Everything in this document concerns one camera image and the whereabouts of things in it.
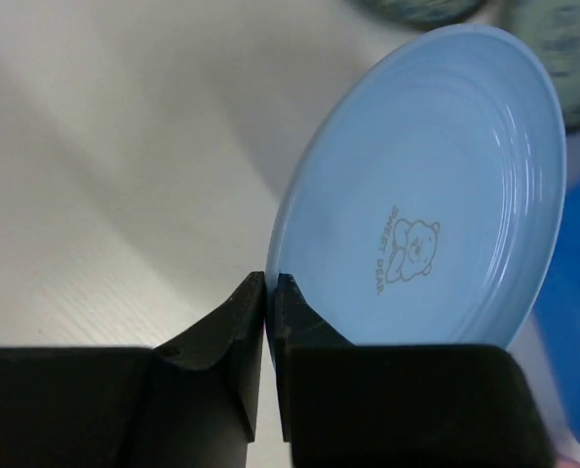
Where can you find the teal patterned plate far left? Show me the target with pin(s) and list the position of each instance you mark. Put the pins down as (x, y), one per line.
(420, 15)

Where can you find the light blue plate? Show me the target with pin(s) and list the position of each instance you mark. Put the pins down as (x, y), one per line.
(427, 206)

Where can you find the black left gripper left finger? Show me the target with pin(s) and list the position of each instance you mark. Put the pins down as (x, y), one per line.
(228, 340)

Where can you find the teal patterned plate near bin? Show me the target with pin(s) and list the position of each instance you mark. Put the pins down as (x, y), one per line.
(551, 29)

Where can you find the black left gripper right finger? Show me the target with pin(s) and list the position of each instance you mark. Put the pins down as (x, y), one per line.
(290, 321)

